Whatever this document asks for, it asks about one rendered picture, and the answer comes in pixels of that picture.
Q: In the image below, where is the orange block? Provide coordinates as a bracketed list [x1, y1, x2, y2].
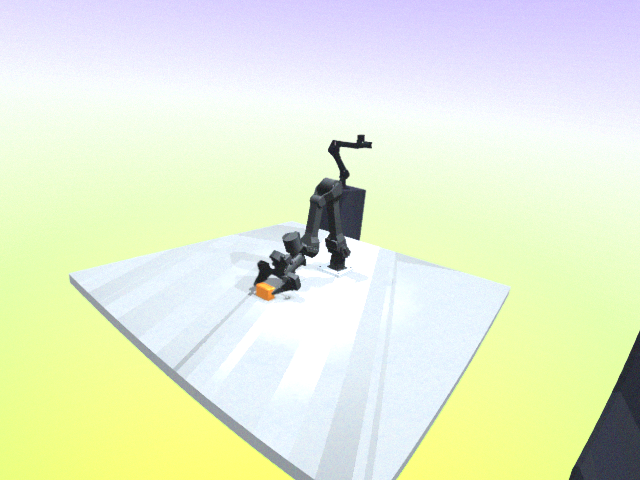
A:
[256, 283, 274, 301]

